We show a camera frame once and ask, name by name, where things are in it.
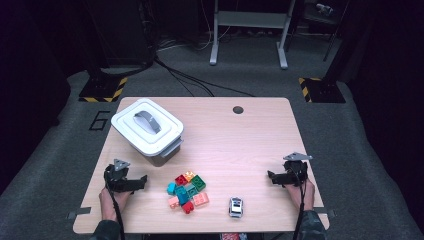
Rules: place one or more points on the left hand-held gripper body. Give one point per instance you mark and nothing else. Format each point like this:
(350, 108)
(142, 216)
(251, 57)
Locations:
(116, 180)

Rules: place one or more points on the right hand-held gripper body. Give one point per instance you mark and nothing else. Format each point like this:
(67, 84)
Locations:
(296, 173)

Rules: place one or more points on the clear brown storage box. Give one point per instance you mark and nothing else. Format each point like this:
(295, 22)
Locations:
(160, 162)

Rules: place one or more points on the light blue toy brick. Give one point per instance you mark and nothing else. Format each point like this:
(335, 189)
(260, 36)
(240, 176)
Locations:
(171, 188)

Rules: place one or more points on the small pink toy brick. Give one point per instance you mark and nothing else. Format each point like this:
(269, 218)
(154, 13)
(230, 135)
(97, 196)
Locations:
(173, 202)

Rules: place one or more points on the red toy brick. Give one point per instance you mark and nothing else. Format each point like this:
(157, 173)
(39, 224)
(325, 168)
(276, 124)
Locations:
(188, 207)
(181, 180)

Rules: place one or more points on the teal toy brick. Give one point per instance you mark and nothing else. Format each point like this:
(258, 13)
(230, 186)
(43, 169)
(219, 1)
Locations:
(180, 191)

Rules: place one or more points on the orange toy brick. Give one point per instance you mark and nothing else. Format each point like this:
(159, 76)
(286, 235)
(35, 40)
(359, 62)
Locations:
(189, 175)

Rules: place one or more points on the white toy car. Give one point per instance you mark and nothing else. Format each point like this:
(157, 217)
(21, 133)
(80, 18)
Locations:
(236, 207)

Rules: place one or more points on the grey-green toy brick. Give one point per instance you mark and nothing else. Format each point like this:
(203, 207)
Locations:
(192, 190)

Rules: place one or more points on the green toy brick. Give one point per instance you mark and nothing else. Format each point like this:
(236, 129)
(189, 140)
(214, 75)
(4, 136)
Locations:
(198, 183)

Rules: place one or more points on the person's left hand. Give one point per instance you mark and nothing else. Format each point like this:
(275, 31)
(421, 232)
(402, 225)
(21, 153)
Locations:
(107, 203)

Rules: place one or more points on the person's right hand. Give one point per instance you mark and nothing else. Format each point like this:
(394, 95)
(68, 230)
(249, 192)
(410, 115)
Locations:
(309, 196)

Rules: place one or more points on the grey tape strip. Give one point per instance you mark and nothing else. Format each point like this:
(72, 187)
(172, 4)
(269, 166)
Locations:
(328, 212)
(81, 210)

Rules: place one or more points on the red patterned thing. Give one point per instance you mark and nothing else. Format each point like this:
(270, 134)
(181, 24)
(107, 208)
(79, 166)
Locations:
(230, 236)

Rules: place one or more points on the black cabinet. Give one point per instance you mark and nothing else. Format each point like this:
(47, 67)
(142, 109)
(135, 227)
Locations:
(123, 33)

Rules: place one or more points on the grey device on stand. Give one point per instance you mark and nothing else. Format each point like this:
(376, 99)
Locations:
(324, 8)

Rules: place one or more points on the black hazard-striped base plate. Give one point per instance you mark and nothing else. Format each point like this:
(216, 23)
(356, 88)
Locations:
(100, 89)
(325, 91)

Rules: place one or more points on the white metal desk frame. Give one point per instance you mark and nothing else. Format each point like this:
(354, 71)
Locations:
(250, 19)

